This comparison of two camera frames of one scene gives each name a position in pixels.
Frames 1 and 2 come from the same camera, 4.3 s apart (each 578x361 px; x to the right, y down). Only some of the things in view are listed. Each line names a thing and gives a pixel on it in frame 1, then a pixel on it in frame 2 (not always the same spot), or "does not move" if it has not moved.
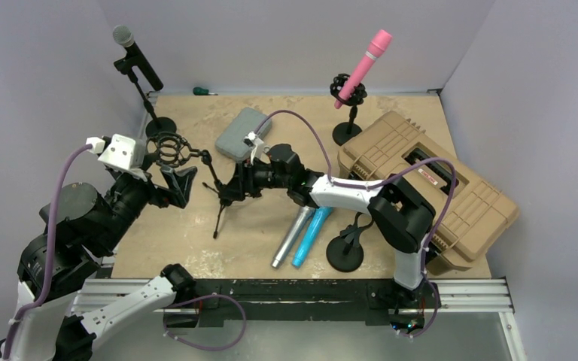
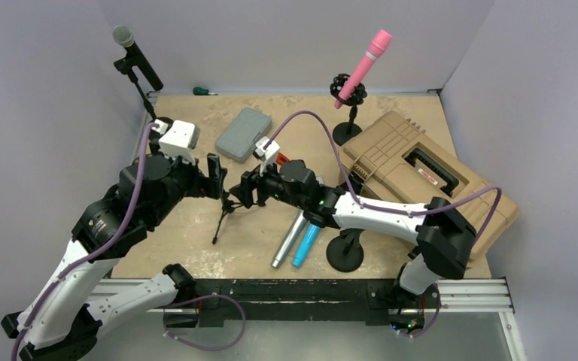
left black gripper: x=178 y=183 → x=210 y=186
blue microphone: x=316 y=223 does not move
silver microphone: x=303 y=215 does not move
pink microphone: x=378 y=45 does not move
